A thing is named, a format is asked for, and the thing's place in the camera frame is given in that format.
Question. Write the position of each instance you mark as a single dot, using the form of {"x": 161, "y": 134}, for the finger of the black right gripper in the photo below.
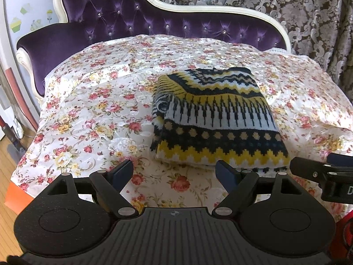
{"x": 315, "y": 171}
{"x": 340, "y": 160}

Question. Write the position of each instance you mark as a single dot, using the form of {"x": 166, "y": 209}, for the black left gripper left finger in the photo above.
{"x": 109, "y": 185}

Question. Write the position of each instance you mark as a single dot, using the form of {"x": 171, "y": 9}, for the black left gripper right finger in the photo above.
{"x": 239, "y": 185}

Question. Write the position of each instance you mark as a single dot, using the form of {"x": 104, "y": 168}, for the yellow navy patterned knit sweater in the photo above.
{"x": 201, "y": 116}

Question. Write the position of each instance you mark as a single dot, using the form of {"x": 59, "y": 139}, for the floral bed cover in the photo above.
{"x": 97, "y": 112}

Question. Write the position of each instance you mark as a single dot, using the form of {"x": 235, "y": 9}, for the orange bed base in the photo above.
{"x": 16, "y": 199}

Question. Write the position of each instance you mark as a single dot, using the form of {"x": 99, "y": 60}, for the brown silver damask curtain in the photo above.
{"x": 320, "y": 29}

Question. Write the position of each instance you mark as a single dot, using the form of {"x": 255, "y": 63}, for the purple tufted white-framed headboard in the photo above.
{"x": 85, "y": 22}

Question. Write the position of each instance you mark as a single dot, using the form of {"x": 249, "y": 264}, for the white door with cupcake stickers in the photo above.
{"x": 18, "y": 18}

